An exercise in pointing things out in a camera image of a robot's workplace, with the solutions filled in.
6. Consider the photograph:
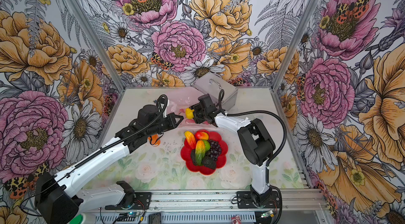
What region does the silver metal case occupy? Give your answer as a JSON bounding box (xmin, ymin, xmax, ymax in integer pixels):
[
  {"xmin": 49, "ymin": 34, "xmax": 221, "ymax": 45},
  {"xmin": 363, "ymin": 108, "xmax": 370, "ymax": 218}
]
[{"xmin": 193, "ymin": 72, "xmax": 238, "ymax": 111}]

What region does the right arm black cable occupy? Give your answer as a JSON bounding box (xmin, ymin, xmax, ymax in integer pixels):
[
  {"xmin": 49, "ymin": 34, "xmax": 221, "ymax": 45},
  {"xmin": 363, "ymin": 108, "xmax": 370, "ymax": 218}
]
[{"xmin": 217, "ymin": 89, "xmax": 288, "ymax": 224}]

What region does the pink plastic bag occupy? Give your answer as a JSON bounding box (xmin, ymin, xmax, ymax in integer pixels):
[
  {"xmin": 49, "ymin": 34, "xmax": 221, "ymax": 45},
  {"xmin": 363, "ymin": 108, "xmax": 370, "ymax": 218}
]
[{"xmin": 148, "ymin": 86, "xmax": 209, "ymax": 120}]

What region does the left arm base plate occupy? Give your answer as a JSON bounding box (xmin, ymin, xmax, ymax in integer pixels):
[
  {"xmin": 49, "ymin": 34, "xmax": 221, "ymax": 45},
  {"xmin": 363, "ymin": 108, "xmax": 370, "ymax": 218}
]
[{"xmin": 104, "ymin": 192, "xmax": 152, "ymax": 210}]

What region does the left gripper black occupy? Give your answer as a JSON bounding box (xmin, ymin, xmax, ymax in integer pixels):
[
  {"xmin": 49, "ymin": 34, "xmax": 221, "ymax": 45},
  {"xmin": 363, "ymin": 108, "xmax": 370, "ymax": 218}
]
[{"xmin": 147, "ymin": 112, "xmax": 184, "ymax": 136}]

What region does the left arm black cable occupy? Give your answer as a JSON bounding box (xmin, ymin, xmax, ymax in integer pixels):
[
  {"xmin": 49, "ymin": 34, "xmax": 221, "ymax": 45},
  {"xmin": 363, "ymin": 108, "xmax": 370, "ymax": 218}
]
[{"xmin": 18, "ymin": 94, "xmax": 169, "ymax": 215}]

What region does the green round button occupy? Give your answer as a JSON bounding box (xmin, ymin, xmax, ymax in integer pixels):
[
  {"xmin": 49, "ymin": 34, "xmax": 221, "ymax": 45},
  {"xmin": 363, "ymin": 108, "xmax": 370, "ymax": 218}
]
[{"xmin": 69, "ymin": 214, "xmax": 84, "ymax": 224}]

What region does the red yellow peach toy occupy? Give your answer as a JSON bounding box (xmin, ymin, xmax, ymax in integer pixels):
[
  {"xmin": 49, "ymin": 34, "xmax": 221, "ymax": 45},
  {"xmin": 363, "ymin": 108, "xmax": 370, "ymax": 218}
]
[{"xmin": 194, "ymin": 131, "xmax": 209, "ymax": 141}]

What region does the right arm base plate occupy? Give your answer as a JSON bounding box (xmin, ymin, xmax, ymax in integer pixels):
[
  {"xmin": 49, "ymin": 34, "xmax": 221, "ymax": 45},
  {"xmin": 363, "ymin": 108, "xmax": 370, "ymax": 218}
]
[{"xmin": 236, "ymin": 190, "xmax": 282, "ymax": 209}]

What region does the yellow lemon toy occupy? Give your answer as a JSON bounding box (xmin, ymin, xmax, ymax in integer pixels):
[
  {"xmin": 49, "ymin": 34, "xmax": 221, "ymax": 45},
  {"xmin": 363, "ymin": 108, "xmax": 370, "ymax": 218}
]
[{"xmin": 185, "ymin": 108, "xmax": 194, "ymax": 120}]

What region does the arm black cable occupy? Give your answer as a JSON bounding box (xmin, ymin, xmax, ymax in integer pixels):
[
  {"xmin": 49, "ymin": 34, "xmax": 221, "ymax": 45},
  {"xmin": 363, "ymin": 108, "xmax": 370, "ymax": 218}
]
[
  {"xmin": 217, "ymin": 89, "xmax": 288, "ymax": 224},
  {"xmin": 18, "ymin": 94, "xmax": 169, "ymax": 215}
]

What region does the red yellow mango toy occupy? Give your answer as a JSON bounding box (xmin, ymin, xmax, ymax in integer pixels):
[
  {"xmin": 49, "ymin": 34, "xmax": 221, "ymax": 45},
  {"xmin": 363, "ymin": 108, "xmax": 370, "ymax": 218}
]
[{"xmin": 184, "ymin": 131, "xmax": 197, "ymax": 149}]

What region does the dark purple grapes toy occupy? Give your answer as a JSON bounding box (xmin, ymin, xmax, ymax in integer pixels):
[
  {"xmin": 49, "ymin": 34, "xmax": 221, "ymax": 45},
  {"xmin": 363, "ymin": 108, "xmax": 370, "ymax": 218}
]
[{"xmin": 206, "ymin": 140, "xmax": 222, "ymax": 161}]

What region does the aluminium rail frame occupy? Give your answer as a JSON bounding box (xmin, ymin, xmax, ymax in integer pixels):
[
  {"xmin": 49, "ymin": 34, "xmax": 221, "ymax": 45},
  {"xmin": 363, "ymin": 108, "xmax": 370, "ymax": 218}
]
[{"xmin": 73, "ymin": 185, "xmax": 333, "ymax": 224}]

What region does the red flower-shaped plate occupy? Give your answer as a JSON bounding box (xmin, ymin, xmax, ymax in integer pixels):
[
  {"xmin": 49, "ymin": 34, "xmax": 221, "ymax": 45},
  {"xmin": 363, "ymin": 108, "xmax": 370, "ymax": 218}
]
[{"xmin": 180, "ymin": 130, "xmax": 228, "ymax": 175}]

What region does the dark avocado toy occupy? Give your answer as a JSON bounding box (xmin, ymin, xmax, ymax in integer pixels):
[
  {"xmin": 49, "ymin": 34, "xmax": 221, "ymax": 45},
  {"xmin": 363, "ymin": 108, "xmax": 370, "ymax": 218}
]
[{"xmin": 201, "ymin": 156, "xmax": 217, "ymax": 170}]

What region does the green lime toy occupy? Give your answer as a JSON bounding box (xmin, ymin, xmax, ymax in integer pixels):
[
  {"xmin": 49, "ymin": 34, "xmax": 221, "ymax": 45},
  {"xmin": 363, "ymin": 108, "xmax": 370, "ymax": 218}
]
[{"xmin": 203, "ymin": 140, "xmax": 211, "ymax": 152}]

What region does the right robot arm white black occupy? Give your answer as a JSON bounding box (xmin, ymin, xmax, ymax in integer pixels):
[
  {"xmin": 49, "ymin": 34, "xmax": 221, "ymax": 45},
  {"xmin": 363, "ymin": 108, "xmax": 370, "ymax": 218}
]
[{"xmin": 186, "ymin": 94, "xmax": 275, "ymax": 207}]

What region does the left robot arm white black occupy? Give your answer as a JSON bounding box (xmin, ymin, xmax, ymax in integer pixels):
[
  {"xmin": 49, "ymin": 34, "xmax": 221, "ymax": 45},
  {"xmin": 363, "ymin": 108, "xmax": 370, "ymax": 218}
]
[{"xmin": 34, "ymin": 105, "xmax": 184, "ymax": 224}]

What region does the orange plastic bottle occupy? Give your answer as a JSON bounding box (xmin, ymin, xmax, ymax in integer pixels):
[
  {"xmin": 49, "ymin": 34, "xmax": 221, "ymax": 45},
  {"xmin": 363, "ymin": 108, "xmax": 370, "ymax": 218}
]
[{"xmin": 148, "ymin": 134, "xmax": 161, "ymax": 147}]

